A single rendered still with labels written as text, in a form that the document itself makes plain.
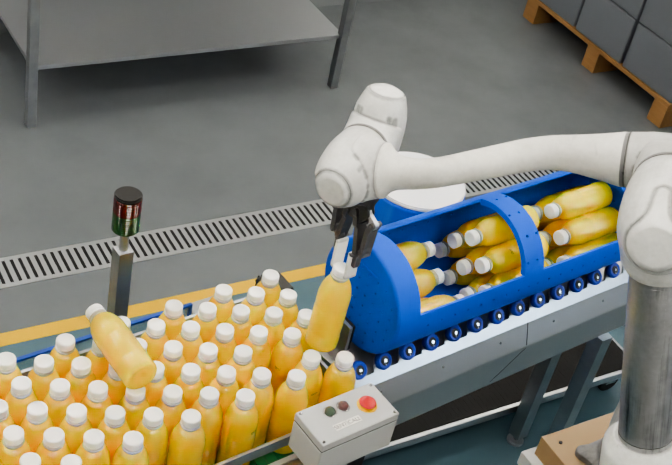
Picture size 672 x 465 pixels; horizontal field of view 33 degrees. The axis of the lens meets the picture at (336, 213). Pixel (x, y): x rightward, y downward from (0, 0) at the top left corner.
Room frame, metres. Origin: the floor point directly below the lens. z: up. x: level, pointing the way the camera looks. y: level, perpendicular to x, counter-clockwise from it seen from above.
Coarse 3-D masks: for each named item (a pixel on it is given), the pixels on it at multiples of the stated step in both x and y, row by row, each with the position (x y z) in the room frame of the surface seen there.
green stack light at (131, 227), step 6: (114, 216) 1.99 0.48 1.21; (114, 222) 1.99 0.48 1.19; (120, 222) 1.98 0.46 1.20; (126, 222) 1.98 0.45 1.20; (132, 222) 1.99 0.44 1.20; (138, 222) 2.01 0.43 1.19; (114, 228) 1.99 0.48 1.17; (120, 228) 1.98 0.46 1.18; (126, 228) 1.98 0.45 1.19; (132, 228) 1.99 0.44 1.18; (138, 228) 2.01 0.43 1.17; (120, 234) 1.98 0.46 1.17; (126, 234) 1.99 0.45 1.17; (132, 234) 1.99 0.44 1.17
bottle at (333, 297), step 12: (324, 288) 1.85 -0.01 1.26; (336, 288) 1.84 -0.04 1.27; (348, 288) 1.85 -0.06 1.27; (324, 300) 1.84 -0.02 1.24; (336, 300) 1.83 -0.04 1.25; (348, 300) 1.85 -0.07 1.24; (312, 312) 1.85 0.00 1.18; (324, 312) 1.83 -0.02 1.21; (336, 312) 1.83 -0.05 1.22; (312, 324) 1.84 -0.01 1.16; (324, 324) 1.83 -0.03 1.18; (336, 324) 1.83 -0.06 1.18; (312, 336) 1.83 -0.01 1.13; (324, 336) 1.83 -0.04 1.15; (336, 336) 1.84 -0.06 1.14; (312, 348) 1.83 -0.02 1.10; (324, 348) 1.83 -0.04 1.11
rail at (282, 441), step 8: (272, 440) 1.66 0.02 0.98; (280, 440) 1.66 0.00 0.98; (288, 440) 1.68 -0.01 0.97; (256, 448) 1.62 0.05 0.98; (264, 448) 1.64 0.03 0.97; (272, 448) 1.65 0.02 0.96; (240, 456) 1.59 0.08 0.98; (248, 456) 1.61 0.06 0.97; (256, 456) 1.62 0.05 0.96; (216, 464) 1.56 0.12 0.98; (224, 464) 1.57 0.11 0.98; (232, 464) 1.58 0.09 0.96; (240, 464) 1.60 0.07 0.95
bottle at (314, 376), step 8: (296, 368) 1.79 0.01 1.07; (304, 368) 1.78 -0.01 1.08; (312, 368) 1.78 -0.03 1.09; (320, 368) 1.80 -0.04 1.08; (312, 376) 1.77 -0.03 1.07; (320, 376) 1.79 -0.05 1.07; (312, 384) 1.77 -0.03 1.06; (320, 384) 1.78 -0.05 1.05; (312, 392) 1.77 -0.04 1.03; (312, 400) 1.77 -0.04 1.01
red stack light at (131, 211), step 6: (114, 198) 2.00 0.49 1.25; (114, 204) 1.99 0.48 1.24; (120, 204) 1.98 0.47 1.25; (138, 204) 2.00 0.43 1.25; (114, 210) 1.99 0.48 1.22; (120, 210) 1.98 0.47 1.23; (126, 210) 1.98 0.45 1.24; (132, 210) 1.99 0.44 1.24; (138, 210) 2.00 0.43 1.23; (120, 216) 1.98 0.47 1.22; (126, 216) 1.98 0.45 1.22; (132, 216) 1.99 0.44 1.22; (138, 216) 2.00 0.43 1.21
